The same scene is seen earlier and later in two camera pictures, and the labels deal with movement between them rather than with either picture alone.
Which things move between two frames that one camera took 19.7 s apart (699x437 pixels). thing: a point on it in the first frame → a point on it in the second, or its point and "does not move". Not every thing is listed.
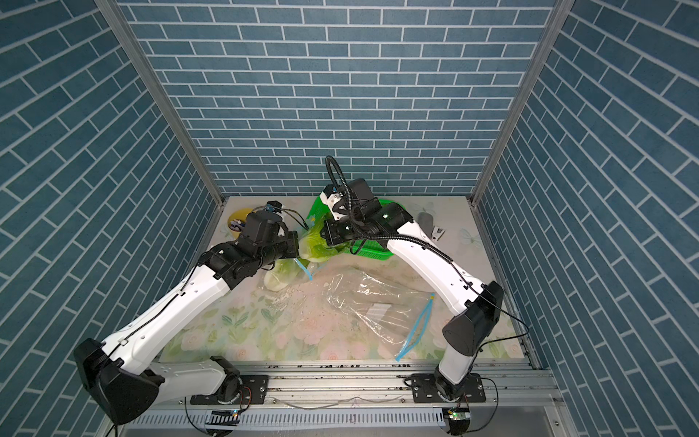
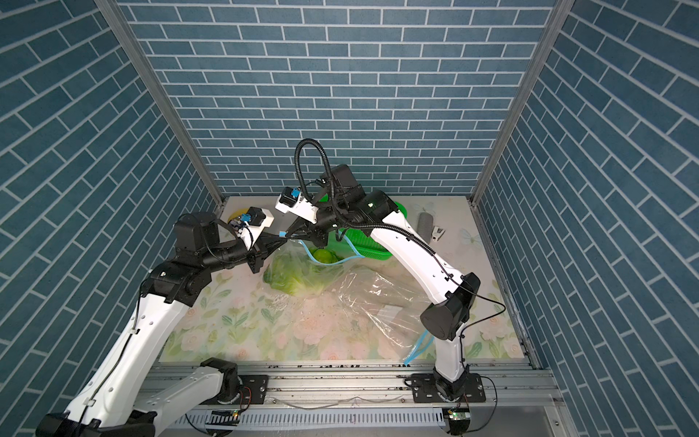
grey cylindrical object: x=425 y=220 does not move
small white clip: x=438 y=233 does not move
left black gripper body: x=282 y=248 → x=226 y=255
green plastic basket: x=319 y=211 does not move
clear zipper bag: x=296 y=294 → x=294 y=269
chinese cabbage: x=285 y=273 does not move
